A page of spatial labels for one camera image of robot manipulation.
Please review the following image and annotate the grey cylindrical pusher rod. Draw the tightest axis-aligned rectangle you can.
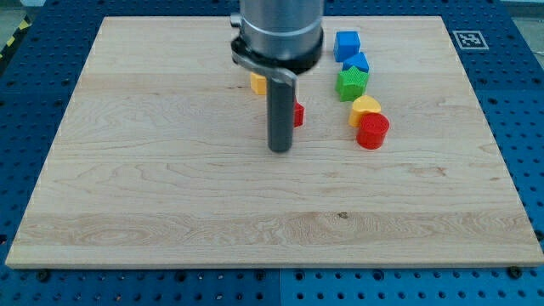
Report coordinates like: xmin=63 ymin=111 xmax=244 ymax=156
xmin=266 ymin=78 xmax=295 ymax=153

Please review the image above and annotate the black flange with metal bracket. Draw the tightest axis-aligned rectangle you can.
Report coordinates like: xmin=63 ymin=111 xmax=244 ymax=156
xmin=230 ymin=28 xmax=324 ymax=87

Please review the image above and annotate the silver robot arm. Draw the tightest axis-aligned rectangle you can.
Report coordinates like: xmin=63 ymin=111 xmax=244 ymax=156
xmin=230 ymin=0 xmax=324 ymax=153

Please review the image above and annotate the red block behind rod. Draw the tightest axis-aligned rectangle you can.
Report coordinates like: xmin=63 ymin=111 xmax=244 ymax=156
xmin=293 ymin=101 xmax=305 ymax=128

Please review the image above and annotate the yellow block behind rod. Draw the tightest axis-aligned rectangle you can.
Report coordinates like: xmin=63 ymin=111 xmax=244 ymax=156
xmin=250 ymin=72 xmax=267 ymax=95

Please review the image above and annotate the blue cube block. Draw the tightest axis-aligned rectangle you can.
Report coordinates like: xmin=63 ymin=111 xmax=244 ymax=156
xmin=333 ymin=31 xmax=360 ymax=62

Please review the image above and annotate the green star block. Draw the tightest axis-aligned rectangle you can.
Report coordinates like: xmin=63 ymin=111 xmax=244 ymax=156
xmin=335 ymin=66 xmax=370 ymax=102

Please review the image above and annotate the blue pentagon block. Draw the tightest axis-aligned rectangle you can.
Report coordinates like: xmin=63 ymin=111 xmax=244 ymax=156
xmin=342 ymin=52 xmax=370 ymax=73

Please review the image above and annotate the yellow heart block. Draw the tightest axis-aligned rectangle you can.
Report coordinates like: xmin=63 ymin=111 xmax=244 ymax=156
xmin=348 ymin=95 xmax=382 ymax=128

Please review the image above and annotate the red cylinder block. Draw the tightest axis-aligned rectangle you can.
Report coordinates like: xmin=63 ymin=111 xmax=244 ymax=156
xmin=356 ymin=113 xmax=390 ymax=150

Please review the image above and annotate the wooden board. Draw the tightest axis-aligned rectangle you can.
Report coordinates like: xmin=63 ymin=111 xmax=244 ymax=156
xmin=6 ymin=16 xmax=543 ymax=269

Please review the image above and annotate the fiducial marker tag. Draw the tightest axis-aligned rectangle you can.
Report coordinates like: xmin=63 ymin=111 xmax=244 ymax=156
xmin=452 ymin=30 xmax=489 ymax=50

